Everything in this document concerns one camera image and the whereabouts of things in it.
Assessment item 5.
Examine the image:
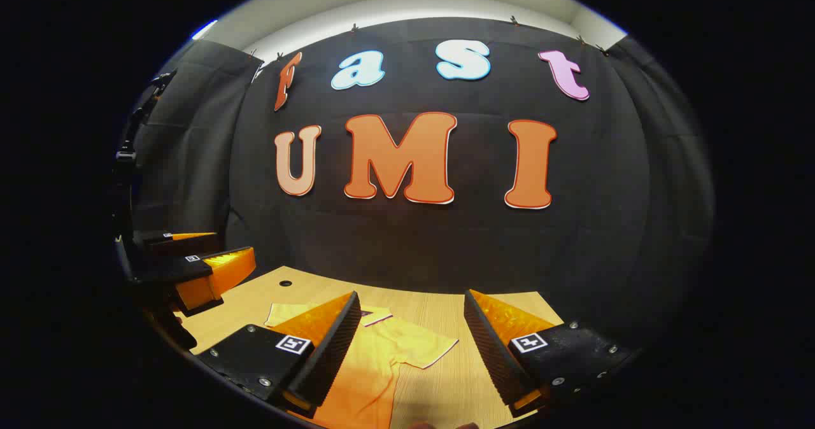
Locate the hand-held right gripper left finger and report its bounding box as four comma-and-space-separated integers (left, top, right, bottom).
194, 291, 362, 417

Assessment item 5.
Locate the orange T-shirt with striped collar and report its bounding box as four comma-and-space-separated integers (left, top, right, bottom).
264, 302, 459, 429

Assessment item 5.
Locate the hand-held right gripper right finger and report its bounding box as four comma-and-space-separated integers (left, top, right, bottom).
464, 289, 637, 417

